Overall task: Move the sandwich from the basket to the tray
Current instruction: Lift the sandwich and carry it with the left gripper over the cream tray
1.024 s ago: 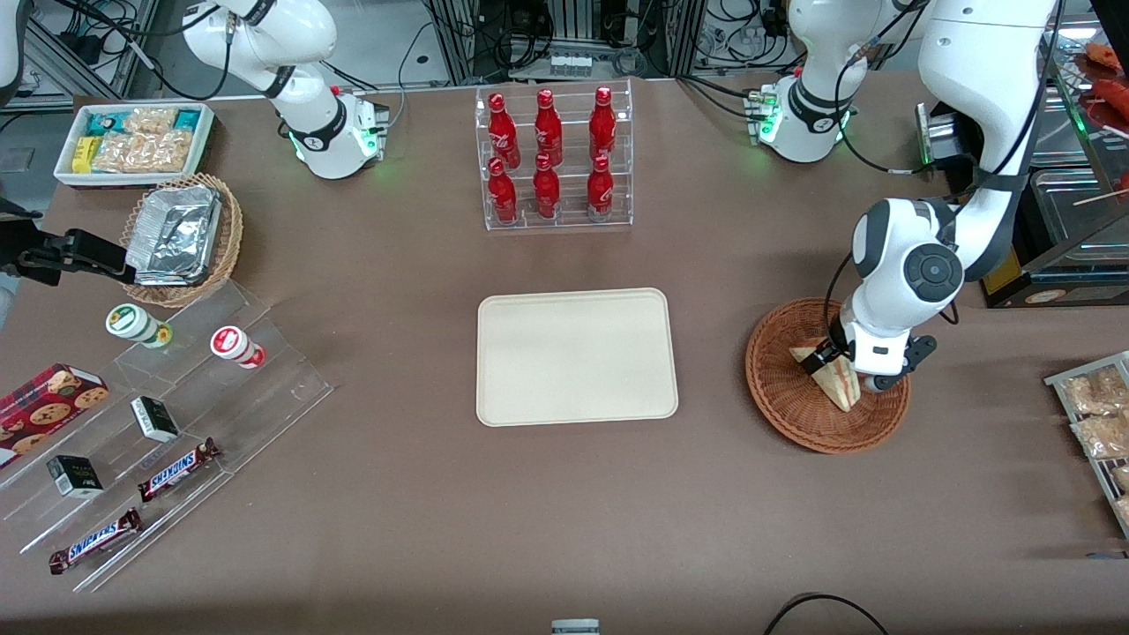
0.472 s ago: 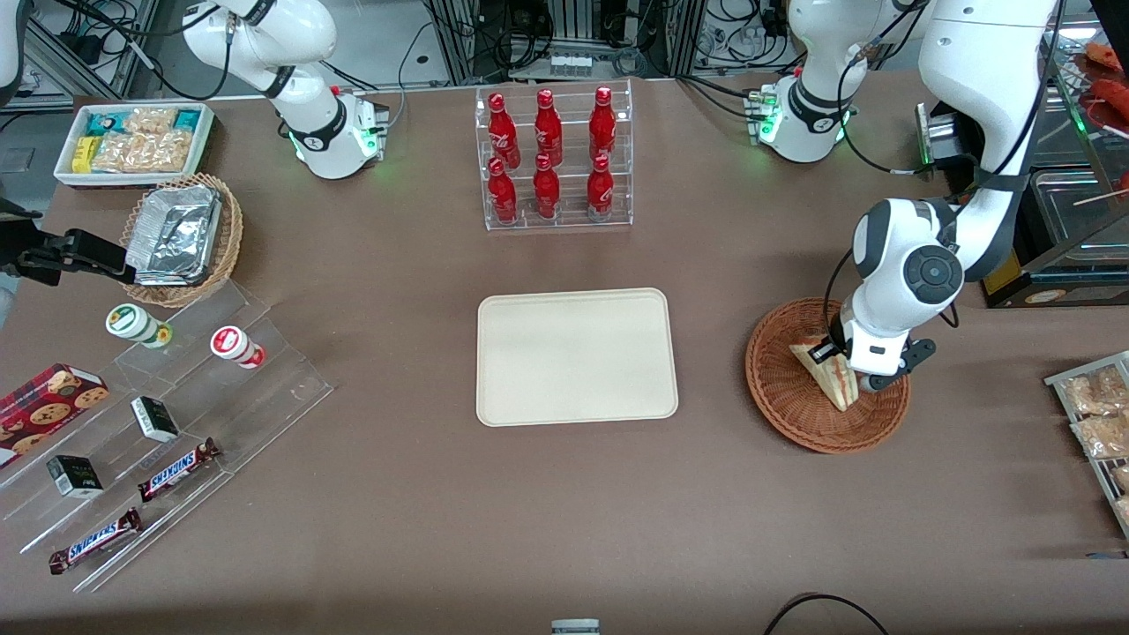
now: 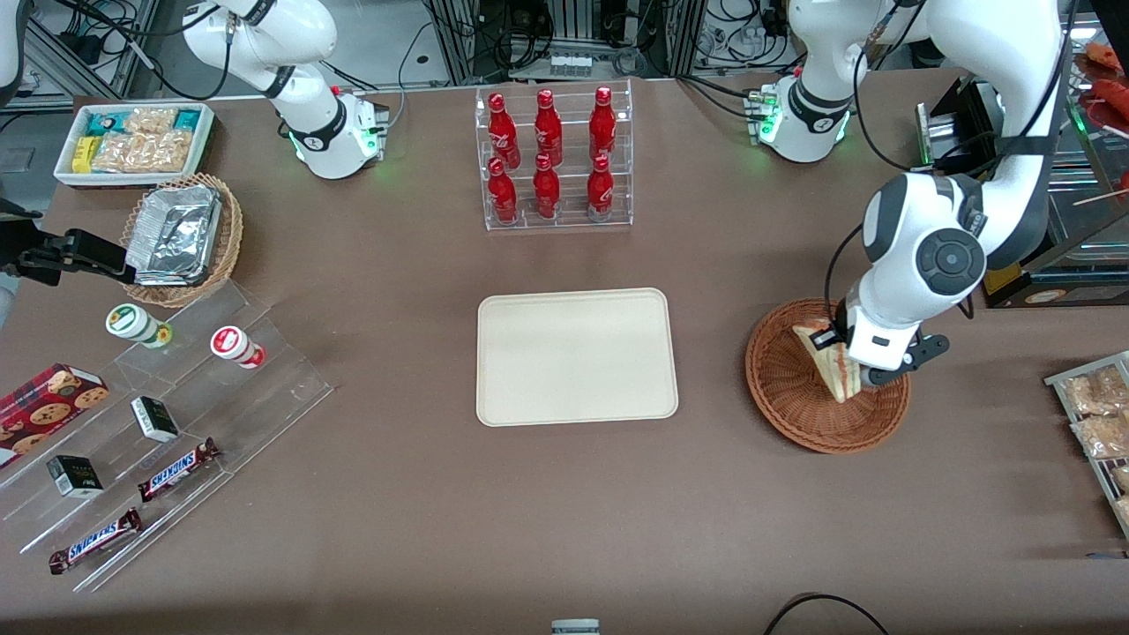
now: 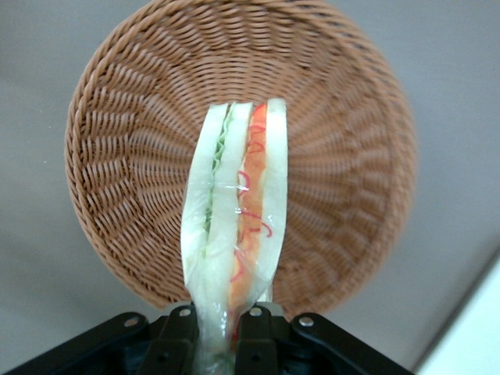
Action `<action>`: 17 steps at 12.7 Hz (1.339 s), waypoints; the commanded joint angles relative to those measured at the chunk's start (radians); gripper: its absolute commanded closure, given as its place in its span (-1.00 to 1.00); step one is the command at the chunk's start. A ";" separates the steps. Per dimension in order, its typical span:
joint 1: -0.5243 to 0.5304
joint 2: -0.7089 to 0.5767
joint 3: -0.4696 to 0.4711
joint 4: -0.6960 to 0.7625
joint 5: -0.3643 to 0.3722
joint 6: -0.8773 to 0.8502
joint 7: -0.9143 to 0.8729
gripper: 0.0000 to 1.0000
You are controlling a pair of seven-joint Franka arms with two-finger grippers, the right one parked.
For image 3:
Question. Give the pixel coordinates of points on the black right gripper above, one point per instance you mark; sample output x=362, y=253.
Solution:
x=37, y=258

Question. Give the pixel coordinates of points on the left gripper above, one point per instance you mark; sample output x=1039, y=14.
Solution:
x=841, y=323

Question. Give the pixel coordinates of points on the triangular sandwich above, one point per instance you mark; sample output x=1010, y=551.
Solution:
x=820, y=357

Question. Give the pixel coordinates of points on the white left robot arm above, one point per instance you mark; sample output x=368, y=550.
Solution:
x=970, y=53

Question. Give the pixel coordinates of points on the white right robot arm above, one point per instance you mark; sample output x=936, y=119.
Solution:
x=300, y=35

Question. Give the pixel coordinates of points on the brown wicker basket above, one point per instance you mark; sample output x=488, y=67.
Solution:
x=785, y=397

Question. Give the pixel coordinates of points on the white snack tray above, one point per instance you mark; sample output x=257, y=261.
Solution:
x=66, y=176

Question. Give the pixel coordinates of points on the light wicker basket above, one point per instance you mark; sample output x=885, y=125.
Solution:
x=231, y=229

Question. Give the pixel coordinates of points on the beige plastic tray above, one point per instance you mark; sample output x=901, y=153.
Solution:
x=529, y=353

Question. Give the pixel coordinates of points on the green lid cup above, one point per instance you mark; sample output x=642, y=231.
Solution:
x=132, y=323

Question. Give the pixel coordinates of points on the yellow snack pack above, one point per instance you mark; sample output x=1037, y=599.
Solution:
x=83, y=154

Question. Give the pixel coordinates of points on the silver foil container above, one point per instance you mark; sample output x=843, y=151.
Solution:
x=175, y=234

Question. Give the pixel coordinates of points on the clear rice cracker bag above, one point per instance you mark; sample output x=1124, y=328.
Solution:
x=168, y=150
x=148, y=121
x=119, y=152

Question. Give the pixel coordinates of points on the teal snack pack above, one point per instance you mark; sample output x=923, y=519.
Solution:
x=101, y=123
x=187, y=119

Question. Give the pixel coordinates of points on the red cookie box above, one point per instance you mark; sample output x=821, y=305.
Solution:
x=48, y=410

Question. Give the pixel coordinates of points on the small black box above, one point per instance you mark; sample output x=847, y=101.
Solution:
x=154, y=420
x=75, y=477

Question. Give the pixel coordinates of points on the red lid cup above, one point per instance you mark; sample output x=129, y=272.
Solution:
x=234, y=345

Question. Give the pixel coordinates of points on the Snickers chocolate bar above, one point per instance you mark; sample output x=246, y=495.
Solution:
x=95, y=541
x=176, y=470

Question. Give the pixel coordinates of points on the clear acrylic stepped shelf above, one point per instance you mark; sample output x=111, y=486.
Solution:
x=265, y=397

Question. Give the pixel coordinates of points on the black food warmer cabinet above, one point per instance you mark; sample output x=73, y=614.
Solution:
x=1076, y=282

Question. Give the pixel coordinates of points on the red cola bottle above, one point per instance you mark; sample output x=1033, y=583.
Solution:
x=602, y=126
x=503, y=132
x=546, y=192
x=502, y=196
x=600, y=192
x=548, y=130

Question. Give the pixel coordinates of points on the clear bagged pastry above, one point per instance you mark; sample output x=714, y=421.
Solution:
x=1102, y=437
x=1121, y=478
x=1123, y=511
x=1098, y=392

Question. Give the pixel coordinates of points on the clear acrylic bottle rack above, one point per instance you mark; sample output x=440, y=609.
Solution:
x=569, y=220

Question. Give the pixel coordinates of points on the red sausage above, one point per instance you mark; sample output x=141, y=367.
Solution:
x=1113, y=97
x=1107, y=57

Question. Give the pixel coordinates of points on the white power strip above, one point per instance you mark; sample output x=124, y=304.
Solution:
x=570, y=63

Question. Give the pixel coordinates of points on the small grey device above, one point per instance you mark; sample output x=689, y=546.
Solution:
x=575, y=627

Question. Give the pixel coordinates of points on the aluminium equipment rack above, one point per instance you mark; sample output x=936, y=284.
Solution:
x=459, y=44

